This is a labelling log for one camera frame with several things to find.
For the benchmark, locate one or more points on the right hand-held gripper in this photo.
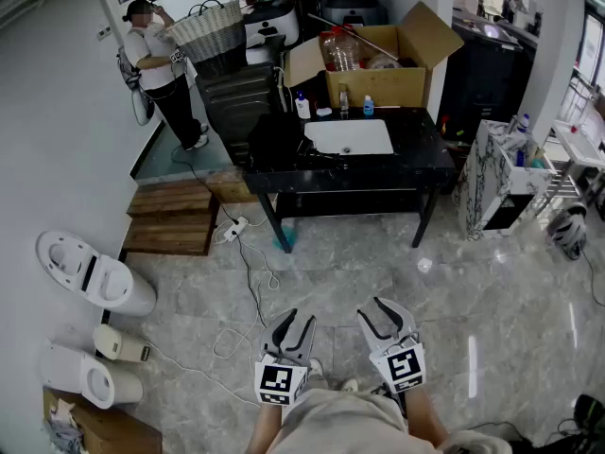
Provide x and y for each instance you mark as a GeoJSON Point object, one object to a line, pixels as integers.
{"type": "Point", "coordinates": [402, 367]}

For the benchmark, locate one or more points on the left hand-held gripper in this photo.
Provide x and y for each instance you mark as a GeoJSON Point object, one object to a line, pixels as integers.
{"type": "Point", "coordinates": [279, 378]}

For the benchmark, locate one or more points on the person's left forearm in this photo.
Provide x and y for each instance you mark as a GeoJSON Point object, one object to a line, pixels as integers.
{"type": "Point", "coordinates": [264, 428]}

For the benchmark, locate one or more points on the person's right forearm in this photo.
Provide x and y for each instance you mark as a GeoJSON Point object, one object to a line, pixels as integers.
{"type": "Point", "coordinates": [425, 419]}

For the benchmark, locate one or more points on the person's left shoe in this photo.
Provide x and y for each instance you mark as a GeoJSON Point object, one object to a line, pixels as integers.
{"type": "Point", "coordinates": [316, 368]}

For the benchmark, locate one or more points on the person's shoe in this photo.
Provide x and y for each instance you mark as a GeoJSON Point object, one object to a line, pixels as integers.
{"type": "Point", "coordinates": [316, 368]}
{"type": "Point", "coordinates": [350, 385]}

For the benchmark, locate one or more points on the person's right shoe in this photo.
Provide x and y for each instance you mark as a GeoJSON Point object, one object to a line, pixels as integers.
{"type": "Point", "coordinates": [350, 385]}

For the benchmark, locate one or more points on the person's beige clothing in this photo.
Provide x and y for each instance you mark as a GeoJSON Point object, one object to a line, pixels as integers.
{"type": "Point", "coordinates": [340, 424]}

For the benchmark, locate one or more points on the blue floor cloth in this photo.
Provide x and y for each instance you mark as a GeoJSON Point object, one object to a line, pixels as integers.
{"type": "Point", "coordinates": [288, 237]}

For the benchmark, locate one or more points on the white power strip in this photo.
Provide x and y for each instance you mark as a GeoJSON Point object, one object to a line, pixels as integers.
{"type": "Point", "coordinates": [235, 229]}

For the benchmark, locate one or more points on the wooden slat steps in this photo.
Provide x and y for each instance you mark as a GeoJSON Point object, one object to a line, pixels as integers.
{"type": "Point", "coordinates": [170, 220]}

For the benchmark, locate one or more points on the beige box appliance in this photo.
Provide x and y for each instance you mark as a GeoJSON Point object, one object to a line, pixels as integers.
{"type": "Point", "coordinates": [118, 343]}

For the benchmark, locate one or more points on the black vanity table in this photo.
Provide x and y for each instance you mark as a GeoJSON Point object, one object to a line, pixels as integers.
{"type": "Point", "coordinates": [425, 159]}

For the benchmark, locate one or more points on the marble pattern cabinet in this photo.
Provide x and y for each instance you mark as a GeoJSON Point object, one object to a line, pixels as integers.
{"type": "Point", "coordinates": [489, 178]}

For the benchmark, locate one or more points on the white sink basin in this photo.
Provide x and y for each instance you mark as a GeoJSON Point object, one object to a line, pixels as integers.
{"type": "Point", "coordinates": [350, 135]}

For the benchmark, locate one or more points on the white toilet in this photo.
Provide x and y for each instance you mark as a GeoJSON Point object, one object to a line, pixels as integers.
{"type": "Point", "coordinates": [90, 378]}

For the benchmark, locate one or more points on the white toilet open lid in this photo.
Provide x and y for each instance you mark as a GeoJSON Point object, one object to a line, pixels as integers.
{"type": "Point", "coordinates": [94, 277]}

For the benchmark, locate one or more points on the white helmet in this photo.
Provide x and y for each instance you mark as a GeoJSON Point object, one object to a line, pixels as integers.
{"type": "Point", "coordinates": [567, 230]}

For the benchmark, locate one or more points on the thin pale stick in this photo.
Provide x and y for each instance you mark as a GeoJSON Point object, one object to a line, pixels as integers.
{"type": "Point", "coordinates": [388, 107]}

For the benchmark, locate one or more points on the small blue bottle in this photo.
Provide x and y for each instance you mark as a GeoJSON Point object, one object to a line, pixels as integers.
{"type": "Point", "coordinates": [368, 107]}

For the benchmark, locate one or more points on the chrome faucet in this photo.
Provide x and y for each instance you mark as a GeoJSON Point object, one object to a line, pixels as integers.
{"type": "Point", "coordinates": [343, 104]}

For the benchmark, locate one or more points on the white pump bottle blue cap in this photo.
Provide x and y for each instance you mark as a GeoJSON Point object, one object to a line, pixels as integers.
{"type": "Point", "coordinates": [303, 109]}

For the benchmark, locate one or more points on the dark grey washing machine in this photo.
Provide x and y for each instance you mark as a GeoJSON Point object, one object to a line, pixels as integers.
{"type": "Point", "coordinates": [236, 107]}

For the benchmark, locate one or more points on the large open cardboard box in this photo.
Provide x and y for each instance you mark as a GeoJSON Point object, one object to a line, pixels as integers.
{"type": "Point", "coordinates": [378, 85]}

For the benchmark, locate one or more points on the black cabinet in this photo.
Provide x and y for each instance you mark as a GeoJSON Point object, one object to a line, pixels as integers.
{"type": "Point", "coordinates": [482, 78]}

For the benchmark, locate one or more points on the clear plastic jug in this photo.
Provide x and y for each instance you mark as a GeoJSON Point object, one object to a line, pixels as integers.
{"type": "Point", "coordinates": [342, 50]}

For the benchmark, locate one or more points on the long metal rod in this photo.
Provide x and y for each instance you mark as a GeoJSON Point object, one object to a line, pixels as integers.
{"type": "Point", "coordinates": [354, 36]}

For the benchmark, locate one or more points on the woven two-tone basket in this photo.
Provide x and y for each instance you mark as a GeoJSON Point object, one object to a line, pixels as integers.
{"type": "Point", "coordinates": [210, 36]}

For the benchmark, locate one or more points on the white round appliance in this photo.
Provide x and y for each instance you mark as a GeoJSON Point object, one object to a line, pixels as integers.
{"type": "Point", "coordinates": [274, 19]}

